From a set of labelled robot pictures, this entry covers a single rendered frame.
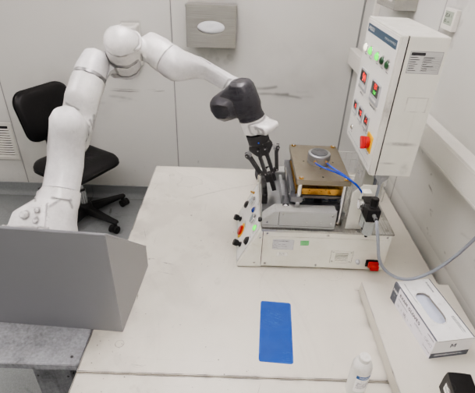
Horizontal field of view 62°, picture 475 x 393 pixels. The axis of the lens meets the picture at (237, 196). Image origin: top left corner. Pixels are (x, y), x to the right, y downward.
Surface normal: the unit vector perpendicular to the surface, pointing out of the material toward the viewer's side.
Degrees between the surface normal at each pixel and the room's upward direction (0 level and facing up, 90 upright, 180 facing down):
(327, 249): 90
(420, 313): 6
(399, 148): 90
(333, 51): 90
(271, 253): 90
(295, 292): 0
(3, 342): 0
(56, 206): 55
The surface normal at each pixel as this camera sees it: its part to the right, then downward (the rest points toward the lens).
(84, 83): 0.31, -0.19
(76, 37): -0.01, 0.54
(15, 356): 0.04, -0.84
